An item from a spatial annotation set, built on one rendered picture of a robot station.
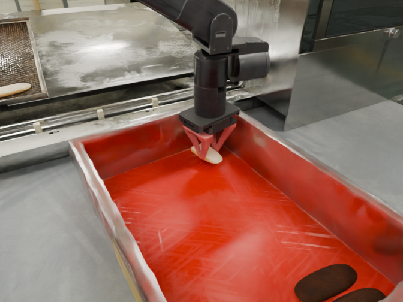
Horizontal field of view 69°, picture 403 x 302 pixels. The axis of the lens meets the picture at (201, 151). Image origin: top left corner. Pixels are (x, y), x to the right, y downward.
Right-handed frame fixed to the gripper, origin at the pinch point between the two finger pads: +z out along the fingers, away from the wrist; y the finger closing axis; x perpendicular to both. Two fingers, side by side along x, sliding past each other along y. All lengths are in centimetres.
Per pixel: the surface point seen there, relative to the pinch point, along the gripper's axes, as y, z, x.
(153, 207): -15.5, 3.4, -2.6
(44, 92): -16.9, -3.3, 42.5
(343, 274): -3.7, 2.3, -31.0
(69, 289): -32.3, 3.9, -7.0
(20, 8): 62, 33, 392
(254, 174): 4.5, 3.3, -8.6
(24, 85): -20, -4, 47
